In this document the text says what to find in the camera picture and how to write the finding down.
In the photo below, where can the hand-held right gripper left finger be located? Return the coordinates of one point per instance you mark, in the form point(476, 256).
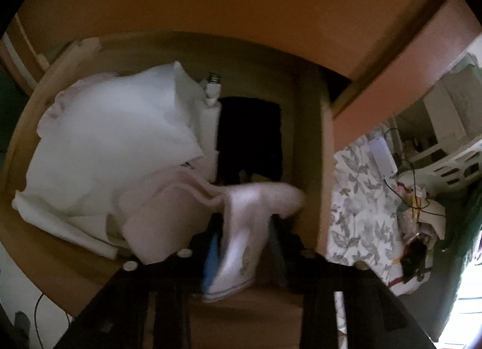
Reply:
point(211, 258)

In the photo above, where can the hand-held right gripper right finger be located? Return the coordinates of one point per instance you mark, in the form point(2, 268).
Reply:
point(276, 254)

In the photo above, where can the pink striped towel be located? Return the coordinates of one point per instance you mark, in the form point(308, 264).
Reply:
point(162, 217)

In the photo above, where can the black cloth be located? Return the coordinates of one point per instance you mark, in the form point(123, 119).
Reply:
point(250, 138)

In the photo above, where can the white cloth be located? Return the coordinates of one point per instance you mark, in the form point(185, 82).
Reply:
point(113, 145)

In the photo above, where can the grey floral bed sheet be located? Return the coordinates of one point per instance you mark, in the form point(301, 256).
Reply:
point(357, 221)

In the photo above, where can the small black object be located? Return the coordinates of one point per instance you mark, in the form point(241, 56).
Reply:
point(413, 262)

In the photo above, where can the white power strip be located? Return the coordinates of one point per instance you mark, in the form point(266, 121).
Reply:
point(382, 157)

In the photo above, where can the white light bulb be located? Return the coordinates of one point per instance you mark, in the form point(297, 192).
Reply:
point(212, 89)

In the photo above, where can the dark green hanging clothes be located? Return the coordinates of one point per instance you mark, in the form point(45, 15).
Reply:
point(459, 243)

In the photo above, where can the white laundry basket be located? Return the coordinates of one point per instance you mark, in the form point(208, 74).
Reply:
point(448, 172)

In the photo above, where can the wooden nightstand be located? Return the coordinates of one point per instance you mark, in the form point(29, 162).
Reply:
point(395, 70)

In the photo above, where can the white shelf unit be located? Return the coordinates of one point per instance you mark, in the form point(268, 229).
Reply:
point(448, 111)

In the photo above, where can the shallow wooden drawer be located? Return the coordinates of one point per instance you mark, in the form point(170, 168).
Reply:
point(263, 2)

